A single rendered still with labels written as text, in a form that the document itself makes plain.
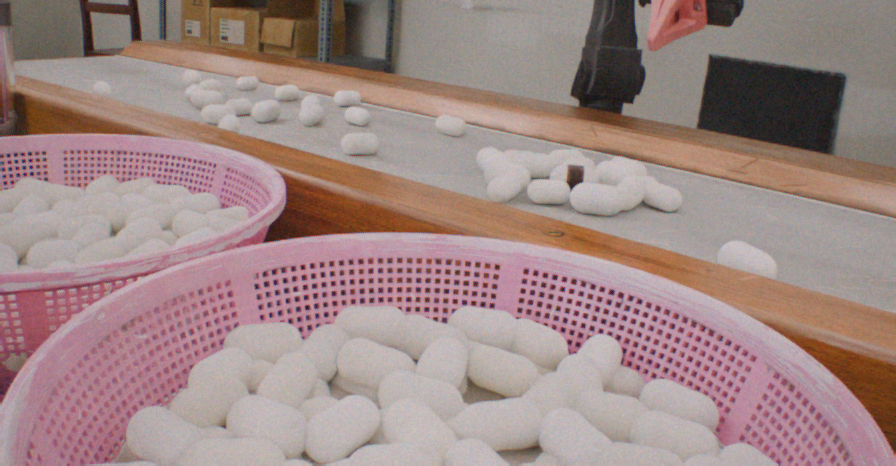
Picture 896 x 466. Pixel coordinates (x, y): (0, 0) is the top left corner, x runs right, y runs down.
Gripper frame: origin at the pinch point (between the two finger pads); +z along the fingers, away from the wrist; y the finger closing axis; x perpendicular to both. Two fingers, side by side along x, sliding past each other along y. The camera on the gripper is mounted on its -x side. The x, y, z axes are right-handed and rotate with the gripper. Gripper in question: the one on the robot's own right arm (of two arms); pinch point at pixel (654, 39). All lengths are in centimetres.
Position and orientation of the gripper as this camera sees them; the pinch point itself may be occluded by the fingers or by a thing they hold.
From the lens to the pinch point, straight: 67.9
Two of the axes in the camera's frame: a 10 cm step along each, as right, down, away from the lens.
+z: -5.0, 7.6, -4.1
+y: 8.0, 2.3, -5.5
